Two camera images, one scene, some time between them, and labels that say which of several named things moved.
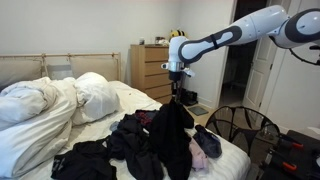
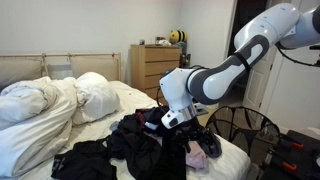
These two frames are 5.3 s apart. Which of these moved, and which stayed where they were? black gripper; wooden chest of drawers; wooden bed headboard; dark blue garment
Moved: black gripper
Stayed: wooden chest of drawers; dark blue garment; wooden bed headboard
